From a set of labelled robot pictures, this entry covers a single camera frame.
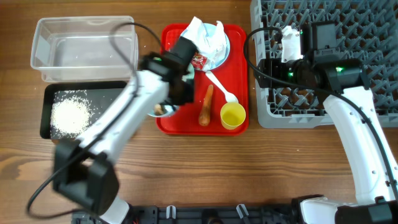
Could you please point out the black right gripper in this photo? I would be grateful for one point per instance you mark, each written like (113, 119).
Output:
(272, 66)

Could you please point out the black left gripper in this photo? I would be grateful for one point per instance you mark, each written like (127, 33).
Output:
(188, 96)

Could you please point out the red snack wrapper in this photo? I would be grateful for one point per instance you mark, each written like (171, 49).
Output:
(198, 61)

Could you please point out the white napkin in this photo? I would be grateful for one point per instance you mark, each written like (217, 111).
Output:
(209, 39)

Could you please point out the light blue bowl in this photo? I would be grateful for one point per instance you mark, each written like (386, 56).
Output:
(170, 110)

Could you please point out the brown mushroom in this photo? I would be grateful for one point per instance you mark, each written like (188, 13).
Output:
(159, 110)

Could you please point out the orange carrot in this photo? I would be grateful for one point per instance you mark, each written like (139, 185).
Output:
(205, 113)

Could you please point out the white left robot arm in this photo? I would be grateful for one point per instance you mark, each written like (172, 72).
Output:
(84, 168)

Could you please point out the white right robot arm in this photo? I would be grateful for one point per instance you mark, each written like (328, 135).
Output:
(372, 163)

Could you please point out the grey dishwasher rack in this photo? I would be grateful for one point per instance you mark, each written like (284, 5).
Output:
(366, 30)

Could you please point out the light blue plate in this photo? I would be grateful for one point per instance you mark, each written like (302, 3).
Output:
(210, 66)

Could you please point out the red serving tray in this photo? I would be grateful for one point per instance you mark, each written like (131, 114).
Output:
(233, 75)

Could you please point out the white plastic spoon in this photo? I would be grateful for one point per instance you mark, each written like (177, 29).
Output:
(229, 97)

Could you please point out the yellow plastic cup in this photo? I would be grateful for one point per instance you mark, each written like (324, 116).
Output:
(232, 115)

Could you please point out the clear plastic bin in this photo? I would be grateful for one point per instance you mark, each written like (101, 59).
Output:
(77, 49)

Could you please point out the white rice pile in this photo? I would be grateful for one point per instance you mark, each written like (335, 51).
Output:
(71, 114)

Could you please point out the black tray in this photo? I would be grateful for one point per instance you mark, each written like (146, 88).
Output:
(102, 94)

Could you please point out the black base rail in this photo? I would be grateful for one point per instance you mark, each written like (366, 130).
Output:
(267, 214)

